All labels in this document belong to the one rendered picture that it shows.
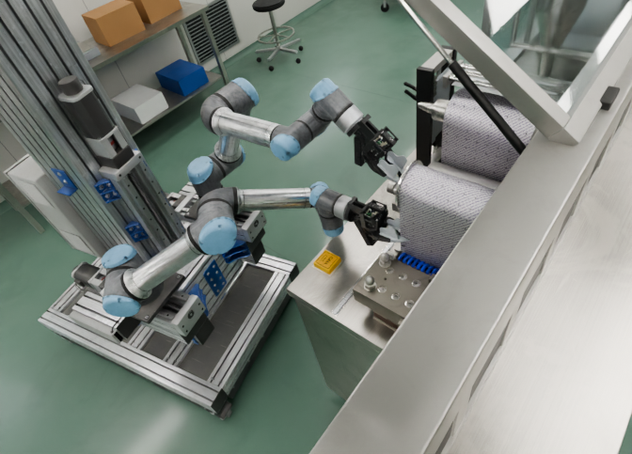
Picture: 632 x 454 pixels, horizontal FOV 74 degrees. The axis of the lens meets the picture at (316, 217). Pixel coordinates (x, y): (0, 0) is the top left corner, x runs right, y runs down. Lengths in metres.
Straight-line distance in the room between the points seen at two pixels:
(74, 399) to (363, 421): 2.45
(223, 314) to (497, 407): 1.84
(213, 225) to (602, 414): 1.02
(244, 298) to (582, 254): 1.82
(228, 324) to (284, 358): 0.35
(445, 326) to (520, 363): 0.25
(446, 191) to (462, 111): 0.25
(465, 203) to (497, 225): 0.53
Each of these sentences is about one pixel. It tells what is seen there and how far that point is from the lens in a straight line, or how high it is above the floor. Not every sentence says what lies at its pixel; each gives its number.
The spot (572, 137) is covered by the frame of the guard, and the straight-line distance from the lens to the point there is 0.70.
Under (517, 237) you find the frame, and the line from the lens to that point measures 0.56.
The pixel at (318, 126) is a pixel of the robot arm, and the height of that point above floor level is 1.38.
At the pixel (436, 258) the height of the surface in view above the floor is 1.07.
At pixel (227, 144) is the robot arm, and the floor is 1.13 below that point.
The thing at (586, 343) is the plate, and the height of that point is 1.44.
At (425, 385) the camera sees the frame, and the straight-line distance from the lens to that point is 0.45.
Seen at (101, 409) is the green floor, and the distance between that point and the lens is 2.68.
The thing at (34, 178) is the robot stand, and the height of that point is 1.23.
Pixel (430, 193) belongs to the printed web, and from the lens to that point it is 1.12.
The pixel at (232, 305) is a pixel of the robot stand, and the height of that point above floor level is 0.21.
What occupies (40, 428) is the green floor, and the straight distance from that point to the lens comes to 2.84.
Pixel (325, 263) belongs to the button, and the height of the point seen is 0.92.
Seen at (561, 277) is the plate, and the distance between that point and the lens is 0.81.
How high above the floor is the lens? 2.07
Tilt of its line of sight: 45 degrees down
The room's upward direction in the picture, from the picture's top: 14 degrees counter-clockwise
